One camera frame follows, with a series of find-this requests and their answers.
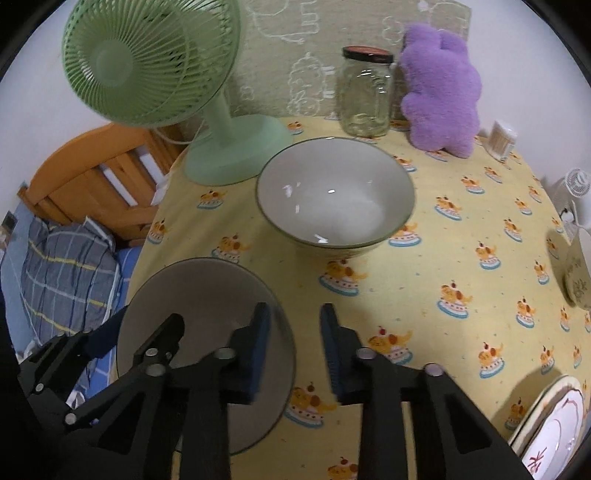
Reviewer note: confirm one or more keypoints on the wooden headboard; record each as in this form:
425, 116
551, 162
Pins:
83, 184

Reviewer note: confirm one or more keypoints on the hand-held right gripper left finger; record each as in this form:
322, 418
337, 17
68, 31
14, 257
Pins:
256, 355

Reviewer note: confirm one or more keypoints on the purple plush toy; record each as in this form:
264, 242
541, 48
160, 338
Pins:
438, 92

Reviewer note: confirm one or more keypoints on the large yellow floral plate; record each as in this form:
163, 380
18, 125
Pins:
535, 398

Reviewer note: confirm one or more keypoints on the yellow printed tablecloth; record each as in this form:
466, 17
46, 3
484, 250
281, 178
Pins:
415, 286

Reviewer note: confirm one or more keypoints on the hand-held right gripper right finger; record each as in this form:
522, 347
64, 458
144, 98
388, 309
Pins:
330, 355

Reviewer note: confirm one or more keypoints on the grey plaid pillow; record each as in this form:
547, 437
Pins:
64, 277

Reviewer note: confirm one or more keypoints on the green patterned board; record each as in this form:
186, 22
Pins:
277, 69

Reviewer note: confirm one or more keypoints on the pink rimmed plate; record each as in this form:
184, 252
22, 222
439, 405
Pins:
554, 438

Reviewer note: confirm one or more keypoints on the cotton swab container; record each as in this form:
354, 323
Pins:
503, 138

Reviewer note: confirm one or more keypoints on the wall outlet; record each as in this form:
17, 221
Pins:
9, 220

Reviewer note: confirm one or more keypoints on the glass jar with dark lid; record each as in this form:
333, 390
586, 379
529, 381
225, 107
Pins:
364, 101

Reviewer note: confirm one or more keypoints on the floral ceramic bowl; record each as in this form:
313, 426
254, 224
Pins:
332, 194
579, 277
198, 295

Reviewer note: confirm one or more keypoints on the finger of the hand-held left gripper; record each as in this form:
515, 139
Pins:
161, 339
104, 341

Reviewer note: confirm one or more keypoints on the green desk fan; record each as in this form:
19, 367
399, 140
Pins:
138, 60

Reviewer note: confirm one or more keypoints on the white standing fan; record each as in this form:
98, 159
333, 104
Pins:
577, 184

